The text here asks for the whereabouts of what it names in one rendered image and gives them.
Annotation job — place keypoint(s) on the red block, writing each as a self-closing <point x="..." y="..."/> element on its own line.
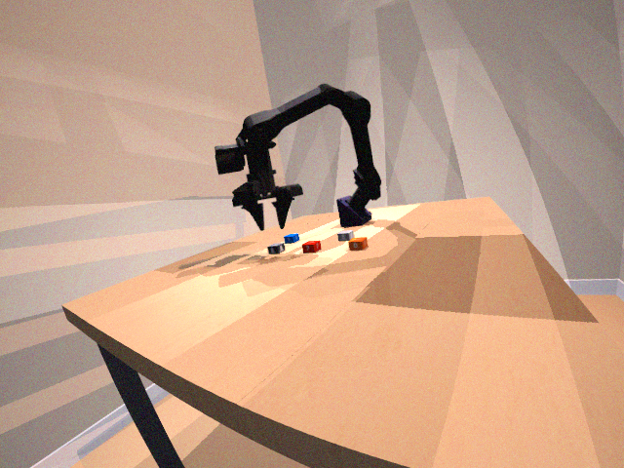
<point x="311" y="246"/>

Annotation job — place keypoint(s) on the brown block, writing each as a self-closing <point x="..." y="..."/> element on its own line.
<point x="357" y="244"/>

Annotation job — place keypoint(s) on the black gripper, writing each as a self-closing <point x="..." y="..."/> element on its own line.
<point x="284" y="196"/>

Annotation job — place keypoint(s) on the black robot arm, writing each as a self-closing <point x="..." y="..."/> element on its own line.
<point x="260" y="128"/>

